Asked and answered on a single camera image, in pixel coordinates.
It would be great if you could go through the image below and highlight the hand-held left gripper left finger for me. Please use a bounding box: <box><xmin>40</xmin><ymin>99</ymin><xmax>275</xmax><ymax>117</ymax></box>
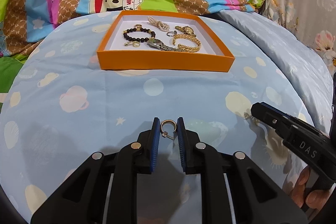
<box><xmin>30</xmin><ymin>117</ymin><xmax>161</xmax><ymax>224</ymax></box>

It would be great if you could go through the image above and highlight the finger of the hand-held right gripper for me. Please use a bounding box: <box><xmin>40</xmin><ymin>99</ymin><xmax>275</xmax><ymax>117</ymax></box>
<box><xmin>250</xmin><ymin>102</ymin><xmax>300</xmax><ymax>136</ymax></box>

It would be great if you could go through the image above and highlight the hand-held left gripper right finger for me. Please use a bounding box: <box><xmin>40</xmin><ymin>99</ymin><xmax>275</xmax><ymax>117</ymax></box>
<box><xmin>177</xmin><ymin>117</ymin><xmax>308</xmax><ymax>224</ymax></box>

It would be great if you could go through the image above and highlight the gold hoop earring with post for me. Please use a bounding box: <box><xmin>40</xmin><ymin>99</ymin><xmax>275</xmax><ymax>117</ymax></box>
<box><xmin>160</xmin><ymin>119</ymin><xmax>175</xmax><ymax>140</ymax></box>

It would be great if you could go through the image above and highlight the orange cardboard box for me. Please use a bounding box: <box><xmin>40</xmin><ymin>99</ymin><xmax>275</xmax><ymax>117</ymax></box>
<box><xmin>96</xmin><ymin>10</ymin><xmax>236</xmax><ymax>73</ymax></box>

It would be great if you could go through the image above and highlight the gold chain cuff bracelet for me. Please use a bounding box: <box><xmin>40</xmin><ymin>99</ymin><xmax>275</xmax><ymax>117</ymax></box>
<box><xmin>173</xmin><ymin>34</ymin><xmax>202</xmax><ymax>54</ymax></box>

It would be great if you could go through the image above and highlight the silver two-tone wristwatch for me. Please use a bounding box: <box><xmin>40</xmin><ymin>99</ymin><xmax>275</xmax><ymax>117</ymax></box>
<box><xmin>146</xmin><ymin>39</ymin><xmax>185</xmax><ymax>53</ymax></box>

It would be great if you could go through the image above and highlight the black bead bracelet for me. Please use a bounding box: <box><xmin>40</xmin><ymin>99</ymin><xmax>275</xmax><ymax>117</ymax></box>
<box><xmin>122</xmin><ymin>27</ymin><xmax>156</xmax><ymax>43</ymax></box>

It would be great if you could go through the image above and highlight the gold wristwatch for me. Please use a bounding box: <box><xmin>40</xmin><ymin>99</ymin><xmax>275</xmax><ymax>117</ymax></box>
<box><xmin>175</xmin><ymin>25</ymin><xmax>196</xmax><ymax>37</ymax></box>

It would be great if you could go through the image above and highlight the pearl strand bracelet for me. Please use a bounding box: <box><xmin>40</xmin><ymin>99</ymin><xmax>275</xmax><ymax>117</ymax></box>
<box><xmin>147</xmin><ymin>16</ymin><xmax>170</xmax><ymax>30</ymax></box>

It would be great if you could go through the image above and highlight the person's right hand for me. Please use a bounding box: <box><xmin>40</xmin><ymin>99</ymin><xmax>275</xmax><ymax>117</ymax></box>
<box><xmin>289</xmin><ymin>166</ymin><xmax>336</xmax><ymax>212</ymax></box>

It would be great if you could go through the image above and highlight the light blue quilt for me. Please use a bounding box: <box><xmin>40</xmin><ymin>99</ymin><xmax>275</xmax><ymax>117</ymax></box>
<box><xmin>217</xmin><ymin>9</ymin><xmax>336</xmax><ymax>136</ymax></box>

